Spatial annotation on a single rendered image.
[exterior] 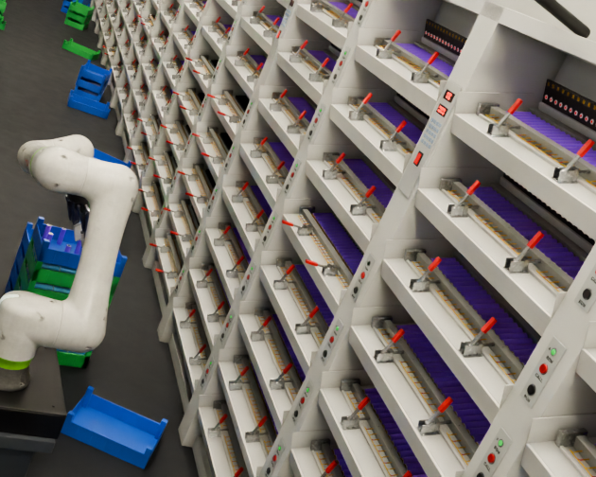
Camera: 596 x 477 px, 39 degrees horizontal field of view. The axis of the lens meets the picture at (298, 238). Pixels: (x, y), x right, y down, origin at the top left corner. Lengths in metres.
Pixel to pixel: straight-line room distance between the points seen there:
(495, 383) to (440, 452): 0.20
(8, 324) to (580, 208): 1.47
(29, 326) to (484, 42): 1.34
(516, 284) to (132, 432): 1.79
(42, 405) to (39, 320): 0.24
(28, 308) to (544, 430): 1.37
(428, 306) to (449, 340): 0.14
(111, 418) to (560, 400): 1.93
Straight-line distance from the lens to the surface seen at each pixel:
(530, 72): 2.02
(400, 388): 1.89
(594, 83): 1.95
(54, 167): 2.32
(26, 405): 2.38
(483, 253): 1.70
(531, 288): 1.60
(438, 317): 1.82
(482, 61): 1.96
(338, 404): 2.13
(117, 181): 2.36
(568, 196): 1.56
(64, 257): 3.05
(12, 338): 2.34
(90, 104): 6.68
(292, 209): 2.69
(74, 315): 2.35
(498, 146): 1.78
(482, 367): 1.67
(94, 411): 3.09
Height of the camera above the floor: 1.70
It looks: 18 degrees down
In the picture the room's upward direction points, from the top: 24 degrees clockwise
